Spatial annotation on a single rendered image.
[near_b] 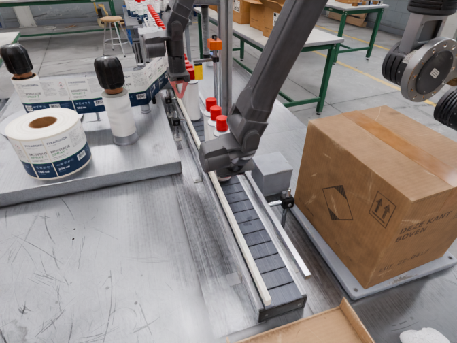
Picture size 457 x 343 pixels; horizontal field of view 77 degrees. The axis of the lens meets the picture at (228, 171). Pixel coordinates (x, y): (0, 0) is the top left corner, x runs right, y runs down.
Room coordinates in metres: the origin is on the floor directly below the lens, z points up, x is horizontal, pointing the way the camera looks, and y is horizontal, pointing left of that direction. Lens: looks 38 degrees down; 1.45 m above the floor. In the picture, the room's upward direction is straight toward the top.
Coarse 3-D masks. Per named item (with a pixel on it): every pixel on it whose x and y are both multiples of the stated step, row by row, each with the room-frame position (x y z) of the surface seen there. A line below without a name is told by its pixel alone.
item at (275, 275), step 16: (224, 192) 0.63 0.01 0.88; (240, 192) 0.63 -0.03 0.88; (240, 208) 0.56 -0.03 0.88; (240, 224) 0.51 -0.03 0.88; (256, 224) 0.51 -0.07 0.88; (256, 240) 0.45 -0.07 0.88; (256, 256) 0.41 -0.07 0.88; (272, 256) 0.41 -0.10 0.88; (272, 272) 0.36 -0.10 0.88; (288, 272) 0.36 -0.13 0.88; (256, 288) 0.33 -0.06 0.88; (272, 288) 0.33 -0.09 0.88; (288, 288) 0.33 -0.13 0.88; (272, 304) 0.29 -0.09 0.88
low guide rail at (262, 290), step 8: (176, 96) 1.25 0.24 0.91; (184, 112) 1.07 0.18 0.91; (192, 128) 0.94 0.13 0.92; (216, 184) 0.62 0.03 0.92; (224, 200) 0.56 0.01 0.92; (224, 208) 0.54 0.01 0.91; (232, 216) 0.50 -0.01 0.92; (232, 224) 0.48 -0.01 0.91; (240, 232) 0.45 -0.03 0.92; (240, 240) 0.42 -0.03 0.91; (248, 248) 0.40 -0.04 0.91; (248, 256) 0.38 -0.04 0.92; (248, 264) 0.37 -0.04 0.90; (256, 272) 0.34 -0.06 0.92; (256, 280) 0.33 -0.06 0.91; (264, 288) 0.31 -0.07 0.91; (264, 296) 0.29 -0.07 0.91
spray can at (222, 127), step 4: (220, 116) 0.71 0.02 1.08; (224, 116) 0.71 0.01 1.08; (216, 120) 0.69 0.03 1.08; (220, 120) 0.68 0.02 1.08; (224, 120) 0.69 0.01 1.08; (216, 124) 0.69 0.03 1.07; (220, 124) 0.68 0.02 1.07; (224, 124) 0.68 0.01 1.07; (216, 128) 0.69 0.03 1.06; (220, 128) 0.68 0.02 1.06; (224, 128) 0.68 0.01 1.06; (216, 132) 0.69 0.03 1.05; (220, 132) 0.68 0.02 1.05; (224, 132) 0.69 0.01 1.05; (228, 132) 0.69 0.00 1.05; (216, 136) 0.68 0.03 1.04; (216, 176) 0.68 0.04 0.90; (220, 180) 0.68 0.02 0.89; (224, 180) 0.67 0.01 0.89
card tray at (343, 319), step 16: (304, 320) 0.28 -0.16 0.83; (320, 320) 0.28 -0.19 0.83; (336, 320) 0.28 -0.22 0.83; (352, 320) 0.28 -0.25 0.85; (256, 336) 0.25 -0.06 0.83; (272, 336) 0.25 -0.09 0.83; (288, 336) 0.25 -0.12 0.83; (304, 336) 0.25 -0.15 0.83; (320, 336) 0.25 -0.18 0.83; (336, 336) 0.25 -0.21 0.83; (352, 336) 0.25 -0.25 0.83; (368, 336) 0.24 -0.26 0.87
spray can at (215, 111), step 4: (212, 108) 0.76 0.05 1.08; (216, 108) 0.76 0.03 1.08; (220, 108) 0.76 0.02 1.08; (212, 112) 0.75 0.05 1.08; (216, 112) 0.74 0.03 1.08; (220, 112) 0.75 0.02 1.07; (212, 116) 0.75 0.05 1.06; (216, 116) 0.74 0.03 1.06; (208, 120) 0.76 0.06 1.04; (212, 120) 0.75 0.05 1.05; (208, 124) 0.75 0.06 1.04; (212, 124) 0.74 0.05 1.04; (208, 128) 0.75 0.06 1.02; (212, 128) 0.74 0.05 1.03; (208, 132) 0.75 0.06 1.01; (212, 132) 0.74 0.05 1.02; (208, 136) 0.75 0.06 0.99; (212, 136) 0.74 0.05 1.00
